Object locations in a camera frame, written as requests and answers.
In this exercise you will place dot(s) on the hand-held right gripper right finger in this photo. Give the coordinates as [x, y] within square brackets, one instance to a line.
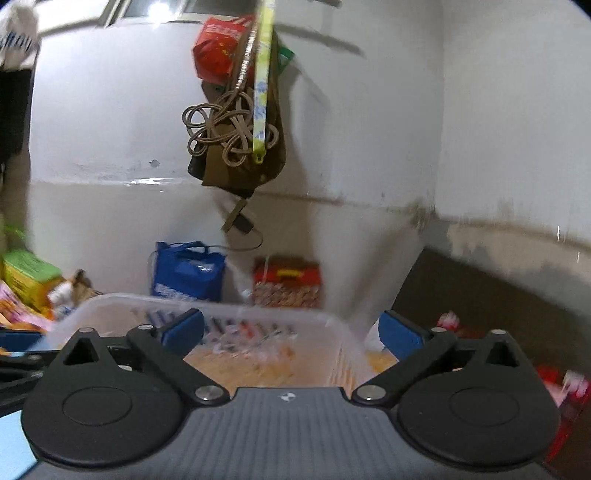
[399, 337]

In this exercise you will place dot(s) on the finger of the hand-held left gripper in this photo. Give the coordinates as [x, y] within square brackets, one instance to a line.
[18, 340]
[18, 376]

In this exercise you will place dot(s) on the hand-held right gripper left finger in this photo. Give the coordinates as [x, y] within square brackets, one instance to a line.
[184, 330]

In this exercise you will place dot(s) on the clear plastic basket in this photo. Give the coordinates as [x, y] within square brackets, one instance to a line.
[286, 323]

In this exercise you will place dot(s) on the pink floral cloth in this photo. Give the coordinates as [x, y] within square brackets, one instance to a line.
[14, 309]

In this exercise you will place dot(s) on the blue shopping bag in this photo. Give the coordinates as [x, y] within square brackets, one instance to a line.
[189, 272]

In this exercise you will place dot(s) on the green tin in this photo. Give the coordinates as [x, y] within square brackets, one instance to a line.
[27, 277]

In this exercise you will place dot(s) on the small white packets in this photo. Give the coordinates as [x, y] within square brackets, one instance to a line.
[64, 293]

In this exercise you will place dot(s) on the cardboard box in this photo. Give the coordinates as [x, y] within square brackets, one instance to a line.
[85, 281]

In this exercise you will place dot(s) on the dark wooden headboard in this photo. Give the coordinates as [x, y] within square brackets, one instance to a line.
[485, 300]

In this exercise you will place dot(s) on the red gift box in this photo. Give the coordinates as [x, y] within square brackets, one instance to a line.
[288, 281]

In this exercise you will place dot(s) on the brown hanging bag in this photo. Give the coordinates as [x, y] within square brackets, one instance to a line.
[244, 173]

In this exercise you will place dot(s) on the hanging garment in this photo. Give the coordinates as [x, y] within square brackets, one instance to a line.
[14, 115]

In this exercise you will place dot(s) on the red hanging bag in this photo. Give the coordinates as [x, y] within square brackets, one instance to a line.
[219, 46]

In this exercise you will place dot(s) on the window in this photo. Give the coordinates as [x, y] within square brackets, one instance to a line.
[138, 9]

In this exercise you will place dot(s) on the wall power adapter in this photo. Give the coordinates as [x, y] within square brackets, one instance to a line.
[235, 221]

